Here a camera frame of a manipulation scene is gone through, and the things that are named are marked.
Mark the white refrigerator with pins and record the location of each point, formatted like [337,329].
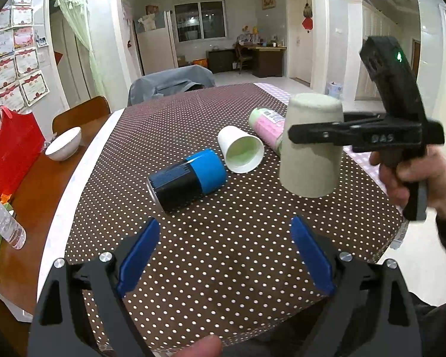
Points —
[154,44]

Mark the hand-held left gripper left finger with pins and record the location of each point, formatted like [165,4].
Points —
[139,256]

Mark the red wall ornament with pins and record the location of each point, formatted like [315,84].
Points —
[307,15]

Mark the dark desk chair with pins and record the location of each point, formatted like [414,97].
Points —
[242,58]

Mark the blue and black cup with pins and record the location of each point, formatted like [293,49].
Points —
[187,182]

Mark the group of wall certificates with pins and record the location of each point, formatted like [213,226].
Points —
[20,59]

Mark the white plastic bag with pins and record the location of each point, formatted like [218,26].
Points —
[335,90]

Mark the clear plastic bottle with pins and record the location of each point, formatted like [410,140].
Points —
[7,223]

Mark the beige paper cup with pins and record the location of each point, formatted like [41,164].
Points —
[312,171]

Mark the wooden chair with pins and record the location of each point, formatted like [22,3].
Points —
[81,113]

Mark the window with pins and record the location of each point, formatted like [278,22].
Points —
[200,20]

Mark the grey covered chair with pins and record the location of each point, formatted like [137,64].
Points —
[167,81]

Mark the person's dark clothing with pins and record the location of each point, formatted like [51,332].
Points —
[440,327]

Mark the white wardrobe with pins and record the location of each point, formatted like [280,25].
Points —
[371,52]

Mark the pink and green cup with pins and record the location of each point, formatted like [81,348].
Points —
[269,126]

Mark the person's left hand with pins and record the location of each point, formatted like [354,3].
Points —
[195,347]

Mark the white paper cup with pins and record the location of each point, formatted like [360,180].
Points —
[241,152]

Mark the dark wooden desk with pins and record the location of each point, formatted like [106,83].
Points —
[269,59]

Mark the brown dotted tablecloth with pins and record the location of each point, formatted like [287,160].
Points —
[215,238]

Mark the pale green curtain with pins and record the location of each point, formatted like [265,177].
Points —
[93,41]

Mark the white bowl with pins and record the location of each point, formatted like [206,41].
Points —
[65,143]

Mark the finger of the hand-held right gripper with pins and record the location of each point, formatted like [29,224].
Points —
[316,133]
[362,118]

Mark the person's right hand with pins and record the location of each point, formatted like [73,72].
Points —
[440,178]

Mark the red bag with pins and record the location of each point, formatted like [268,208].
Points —
[13,148]

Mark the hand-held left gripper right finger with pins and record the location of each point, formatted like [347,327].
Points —
[312,256]

